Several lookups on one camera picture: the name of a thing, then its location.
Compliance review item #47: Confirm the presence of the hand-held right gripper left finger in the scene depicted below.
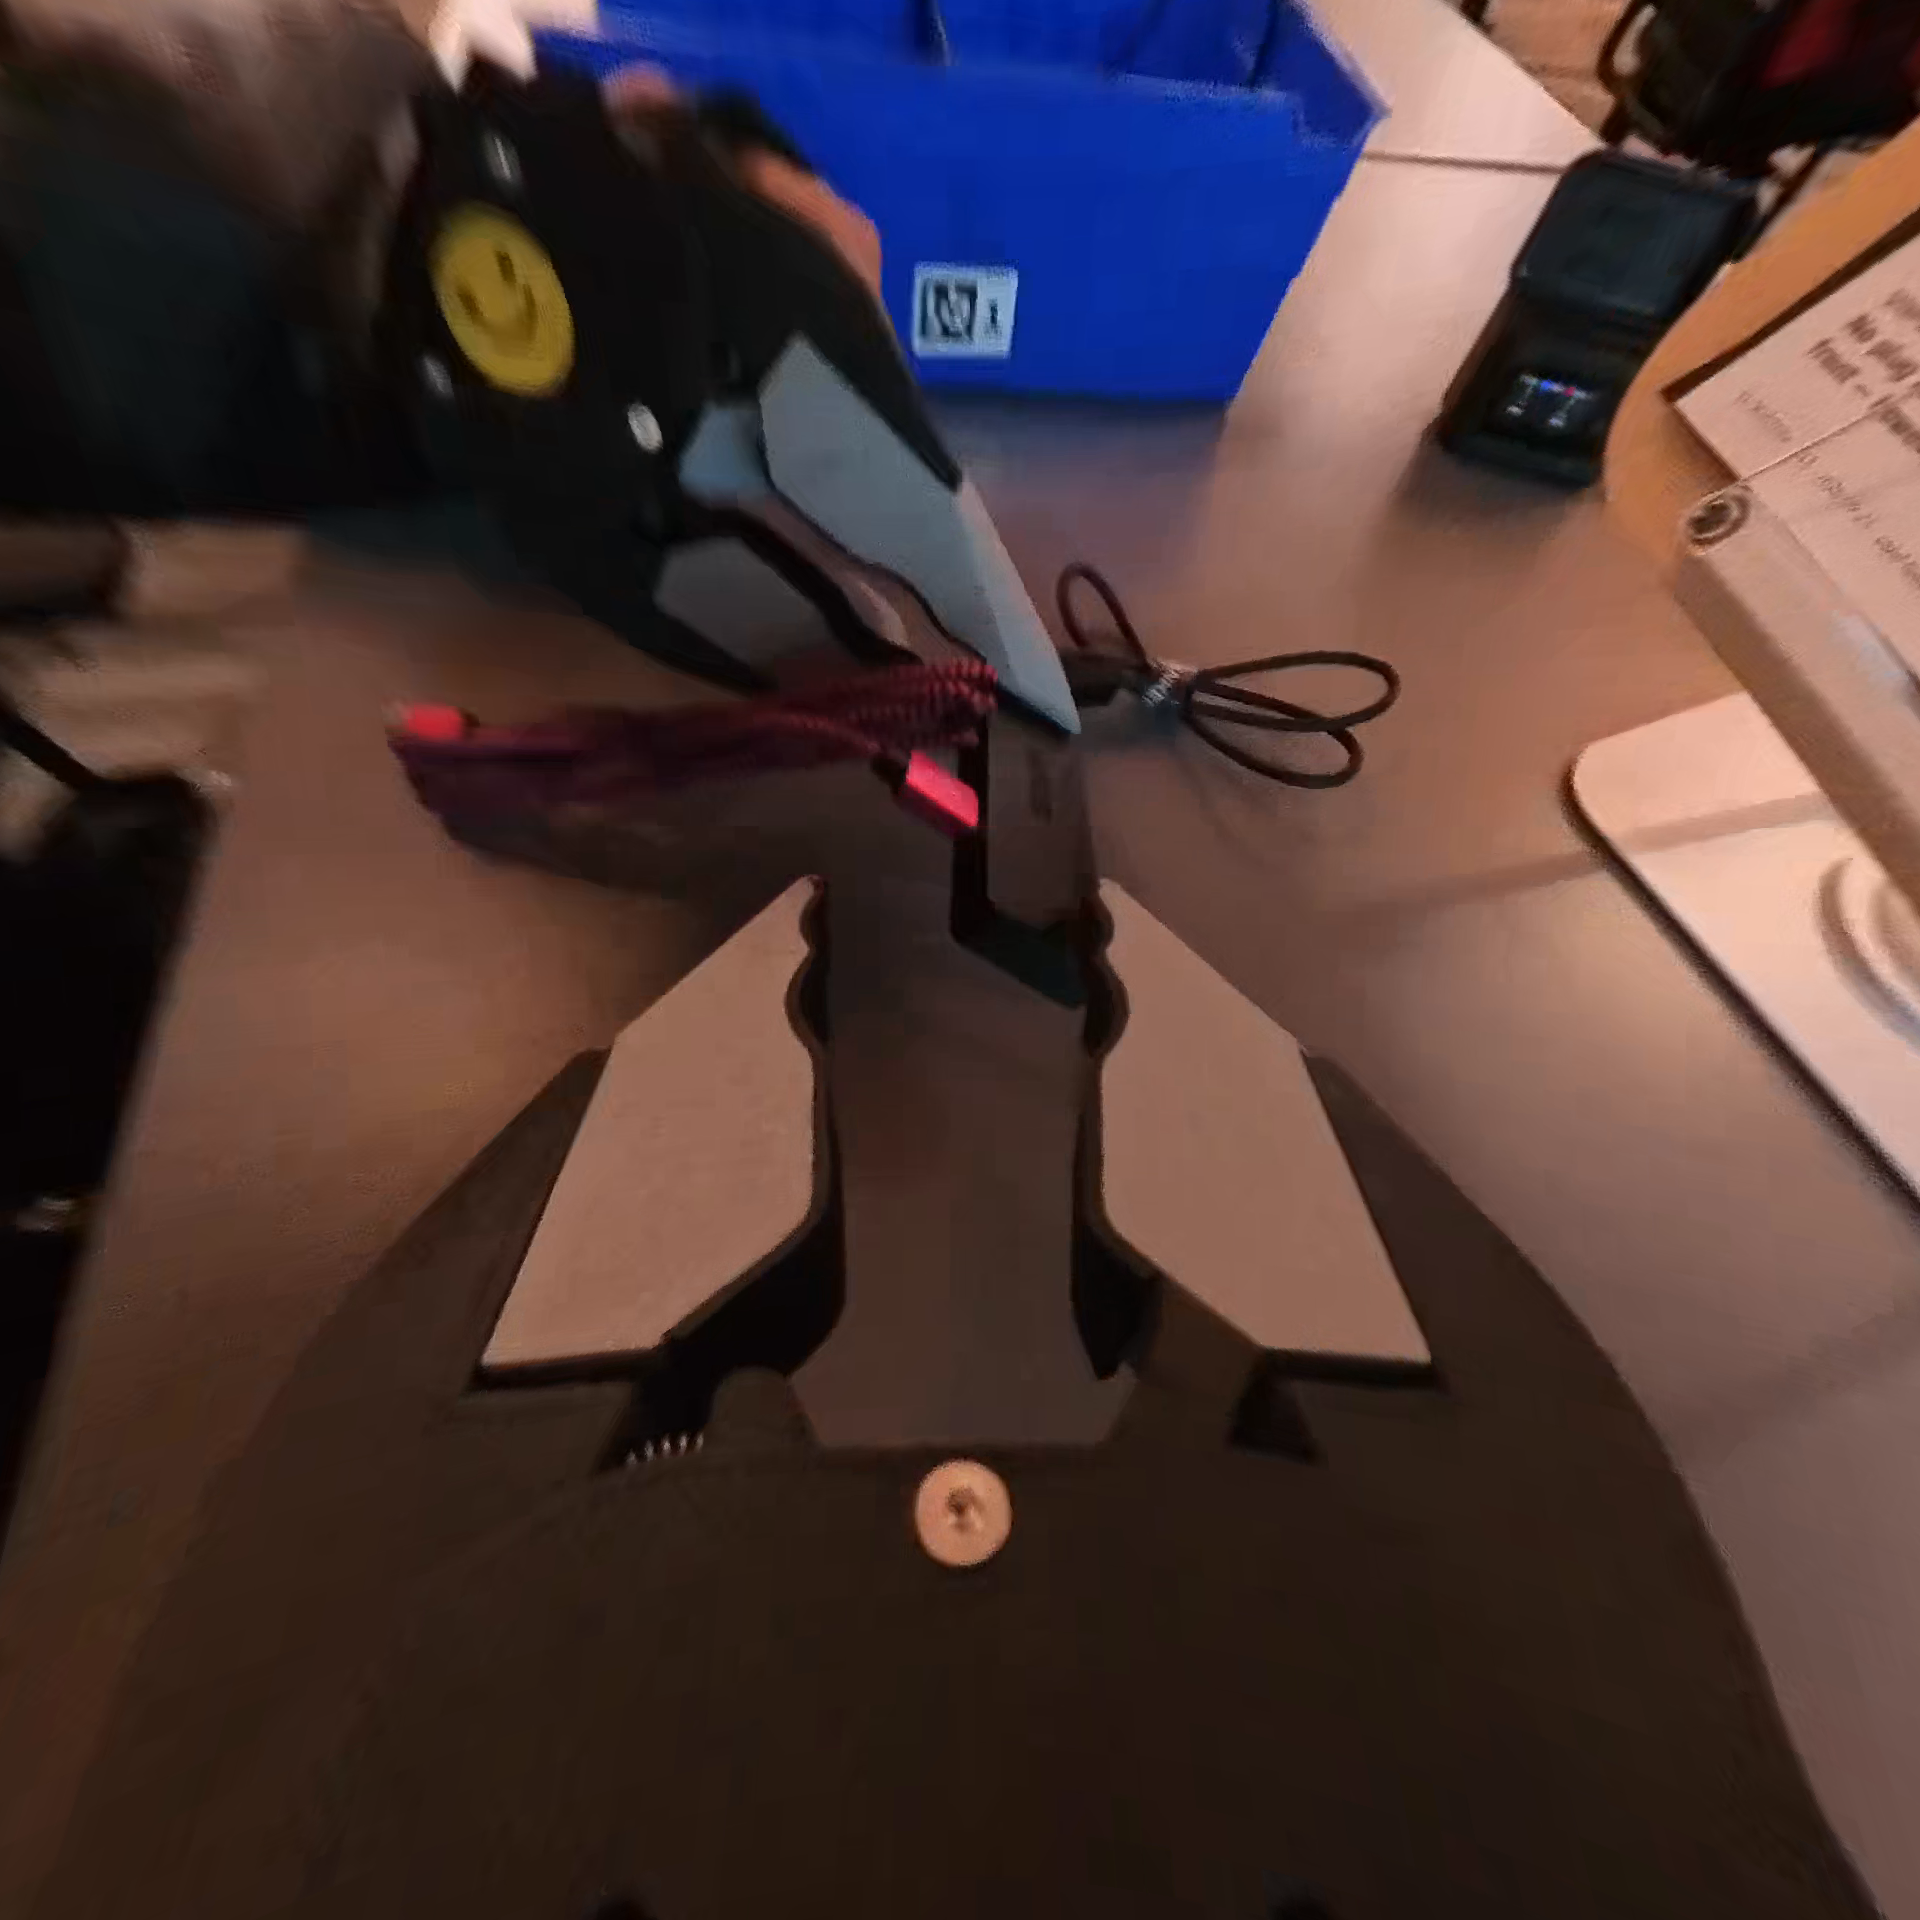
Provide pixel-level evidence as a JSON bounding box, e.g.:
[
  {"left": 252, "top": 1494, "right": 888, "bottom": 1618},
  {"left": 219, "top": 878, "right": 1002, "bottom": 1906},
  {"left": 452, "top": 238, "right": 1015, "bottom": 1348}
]
[{"left": 477, "top": 878, "right": 842, "bottom": 1390}]

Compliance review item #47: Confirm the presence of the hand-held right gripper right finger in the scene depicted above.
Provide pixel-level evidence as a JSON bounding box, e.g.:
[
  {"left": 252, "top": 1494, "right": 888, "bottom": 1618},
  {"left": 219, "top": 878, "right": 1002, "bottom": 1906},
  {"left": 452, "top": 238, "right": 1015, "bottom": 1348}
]
[{"left": 1071, "top": 878, "right": 1432, "bottom": 1383}]

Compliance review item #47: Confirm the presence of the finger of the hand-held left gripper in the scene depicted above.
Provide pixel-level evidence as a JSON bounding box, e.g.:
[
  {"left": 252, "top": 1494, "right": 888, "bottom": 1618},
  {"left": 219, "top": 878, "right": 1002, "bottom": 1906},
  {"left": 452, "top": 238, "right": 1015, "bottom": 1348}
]
[
  {"left": 755, "top": 334, "right": 1086, "bottom": 740},
  {"left": 656, "top": 533, "right": 922, "bottom": 680}
]

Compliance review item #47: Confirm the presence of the red black braided cable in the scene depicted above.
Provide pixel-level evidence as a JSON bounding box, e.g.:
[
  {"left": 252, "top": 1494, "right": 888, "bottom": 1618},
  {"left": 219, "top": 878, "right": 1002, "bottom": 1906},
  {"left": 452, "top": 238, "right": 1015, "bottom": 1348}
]
[{"left": 384, "top": 655, "right": 1002, "bottom": 846}]

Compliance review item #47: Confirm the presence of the blue bin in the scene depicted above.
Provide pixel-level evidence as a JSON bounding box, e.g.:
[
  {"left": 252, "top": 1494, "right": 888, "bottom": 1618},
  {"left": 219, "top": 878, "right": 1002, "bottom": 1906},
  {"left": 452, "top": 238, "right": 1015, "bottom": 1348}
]
[{"left": 527, "top": 0, "right": 1392, "bottom": 408}]

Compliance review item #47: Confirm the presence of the dark looped cable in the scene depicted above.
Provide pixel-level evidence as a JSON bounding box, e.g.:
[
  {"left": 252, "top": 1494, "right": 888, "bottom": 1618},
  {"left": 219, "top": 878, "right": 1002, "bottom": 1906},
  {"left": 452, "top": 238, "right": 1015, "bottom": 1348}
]
[{"left": 1054, "top": 560, "right": 1407, "bottom": 792}]

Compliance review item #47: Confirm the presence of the person's left hand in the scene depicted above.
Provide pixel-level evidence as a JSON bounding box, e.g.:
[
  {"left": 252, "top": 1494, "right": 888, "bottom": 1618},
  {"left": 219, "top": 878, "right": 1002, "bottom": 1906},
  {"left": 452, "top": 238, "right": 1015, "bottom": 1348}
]
[{"left": 732, "top": 146, "right": 888, "bottom": 290}]

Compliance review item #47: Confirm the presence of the white stand base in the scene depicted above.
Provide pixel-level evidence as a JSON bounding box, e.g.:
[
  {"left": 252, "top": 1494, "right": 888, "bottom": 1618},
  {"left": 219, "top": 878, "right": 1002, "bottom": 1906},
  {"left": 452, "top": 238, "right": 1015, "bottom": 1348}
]
[{"left": 1564, "top": 687, "right": 1920, "bottom": 1204}]

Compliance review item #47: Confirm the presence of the small black display device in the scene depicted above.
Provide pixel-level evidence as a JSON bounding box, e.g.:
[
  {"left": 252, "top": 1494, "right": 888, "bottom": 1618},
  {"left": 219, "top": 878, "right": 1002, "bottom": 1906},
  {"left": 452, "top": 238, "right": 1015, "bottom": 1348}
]
[{"left": 1432, "top": 146, "right": 1759, "bottom": 492}]

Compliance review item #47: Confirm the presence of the white sheet holder bar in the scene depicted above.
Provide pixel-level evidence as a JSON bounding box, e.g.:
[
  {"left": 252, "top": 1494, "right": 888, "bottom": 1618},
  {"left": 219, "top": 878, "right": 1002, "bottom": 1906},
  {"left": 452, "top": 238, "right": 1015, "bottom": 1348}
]
[{"left": 1669, "top": 477, "right": 1920, "bottom": 846}]

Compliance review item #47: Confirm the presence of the black office chair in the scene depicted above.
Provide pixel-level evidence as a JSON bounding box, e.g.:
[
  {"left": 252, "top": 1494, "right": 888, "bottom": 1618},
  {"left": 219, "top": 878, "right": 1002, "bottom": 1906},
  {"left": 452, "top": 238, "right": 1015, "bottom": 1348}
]
[{"left": 1594, "top": 0, "right": 1920, "bottom": 184}]

